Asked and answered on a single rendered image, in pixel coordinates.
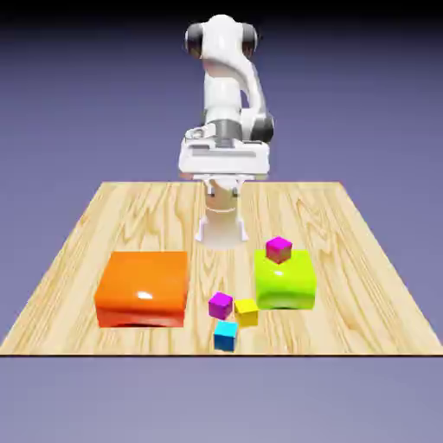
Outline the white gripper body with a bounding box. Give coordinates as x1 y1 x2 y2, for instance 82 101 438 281
177 139 272 183

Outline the small magenta cube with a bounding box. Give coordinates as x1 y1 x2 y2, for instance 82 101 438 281
265 235 294 265

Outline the small purple cube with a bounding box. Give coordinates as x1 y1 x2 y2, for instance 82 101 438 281
208 291 234 321

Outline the small yellow cube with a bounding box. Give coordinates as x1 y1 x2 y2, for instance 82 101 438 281
234 298 260 327

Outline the small cyan cube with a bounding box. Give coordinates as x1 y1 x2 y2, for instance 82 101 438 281
213 320 239 353

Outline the large lime green box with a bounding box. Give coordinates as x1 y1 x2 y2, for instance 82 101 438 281
254 248 318 311

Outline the large orange box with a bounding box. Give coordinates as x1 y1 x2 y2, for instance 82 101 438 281
93 250 189 329

